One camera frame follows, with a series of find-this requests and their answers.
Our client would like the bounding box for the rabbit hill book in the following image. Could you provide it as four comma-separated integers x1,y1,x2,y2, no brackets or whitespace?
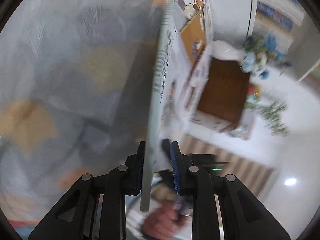
139,0,213,213

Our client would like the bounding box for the person's right hand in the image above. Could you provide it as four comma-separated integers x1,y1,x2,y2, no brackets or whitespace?
140,201,188,239

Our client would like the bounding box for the brown wooden chair back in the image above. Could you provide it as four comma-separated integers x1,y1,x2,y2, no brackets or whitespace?
197,58,250,132

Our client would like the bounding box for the green potted plant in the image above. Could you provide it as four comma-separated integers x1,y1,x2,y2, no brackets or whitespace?
245,91,289,137

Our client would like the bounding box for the white ceramic vase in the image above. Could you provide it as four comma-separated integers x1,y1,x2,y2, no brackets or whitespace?
211,40,246,61

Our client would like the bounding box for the patterned fan tablecloth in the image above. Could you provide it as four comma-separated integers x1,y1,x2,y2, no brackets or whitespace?
1,0,171,238

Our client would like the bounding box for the white cartoon figures book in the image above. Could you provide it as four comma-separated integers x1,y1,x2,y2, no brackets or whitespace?
180,0,214,65

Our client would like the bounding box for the blue white flower bouquet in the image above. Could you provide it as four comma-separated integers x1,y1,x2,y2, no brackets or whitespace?
240,34,292,80

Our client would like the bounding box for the white bookshelf cabinet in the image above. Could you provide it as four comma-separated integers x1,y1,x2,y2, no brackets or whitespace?
210,0,319,81

